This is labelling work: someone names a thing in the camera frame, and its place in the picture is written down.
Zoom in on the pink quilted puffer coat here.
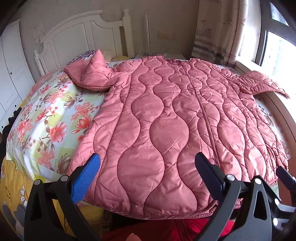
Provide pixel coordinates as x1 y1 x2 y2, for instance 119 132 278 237
65 51 288 219

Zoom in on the yellow floral bed skirt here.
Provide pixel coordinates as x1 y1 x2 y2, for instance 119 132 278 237
1 159 103 240

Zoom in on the red puffer jacket torso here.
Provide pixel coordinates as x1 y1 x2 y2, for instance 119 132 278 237
101 217 235 241

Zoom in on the floral bed sheet mattress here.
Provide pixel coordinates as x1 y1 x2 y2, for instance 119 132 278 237
6 64 292 183

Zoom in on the cream bay window ledge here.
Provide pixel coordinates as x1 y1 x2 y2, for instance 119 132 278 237
235 58 295 174

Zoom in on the white wardrobe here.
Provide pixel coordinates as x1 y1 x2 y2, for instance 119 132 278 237
0 20 35 130

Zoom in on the patterned beige curtain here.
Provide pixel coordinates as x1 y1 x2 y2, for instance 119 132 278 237
191 0 249 67

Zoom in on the colourful crochet pillow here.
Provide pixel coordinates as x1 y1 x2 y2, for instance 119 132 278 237
67 50 96 65

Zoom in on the yellow pillow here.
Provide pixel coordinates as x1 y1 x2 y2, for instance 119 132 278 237
111 56 130 62

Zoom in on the white wooden headboard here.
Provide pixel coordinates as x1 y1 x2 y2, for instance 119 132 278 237
34 9 135 76

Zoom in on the window with dark frame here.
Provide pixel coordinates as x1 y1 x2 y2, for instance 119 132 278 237
255 1 295 78

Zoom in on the wall power socket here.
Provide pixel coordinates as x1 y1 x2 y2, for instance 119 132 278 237
157 32 175 41

